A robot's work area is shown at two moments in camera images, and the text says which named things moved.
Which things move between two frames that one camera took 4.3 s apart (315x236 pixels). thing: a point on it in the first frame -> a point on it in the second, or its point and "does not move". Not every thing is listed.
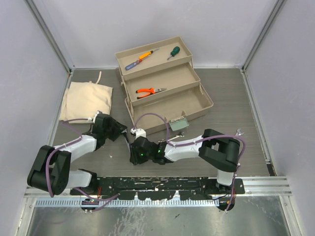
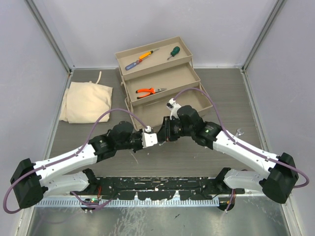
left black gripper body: x=110 y=132 -> x=134 y=141
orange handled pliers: x=150 y=91 does not move
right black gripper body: x=140 y=159 -> x=174 y=129
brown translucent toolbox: x=160 y=77 does not move
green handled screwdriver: x=176 y=50 does not move
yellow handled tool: x=147 y=53 does not move
